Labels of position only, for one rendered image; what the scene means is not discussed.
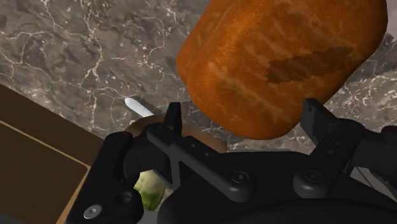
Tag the dark brown cabinet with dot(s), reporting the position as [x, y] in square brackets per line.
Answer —
[34, 161]

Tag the orange-brown bread loaf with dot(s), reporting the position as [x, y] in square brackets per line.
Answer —
[266, 62]

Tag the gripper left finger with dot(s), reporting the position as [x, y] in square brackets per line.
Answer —
[198, 155]

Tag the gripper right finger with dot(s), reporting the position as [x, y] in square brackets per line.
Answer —
[333, 145]

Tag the green lumpy fruit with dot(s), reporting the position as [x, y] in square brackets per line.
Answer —
[151, 190]

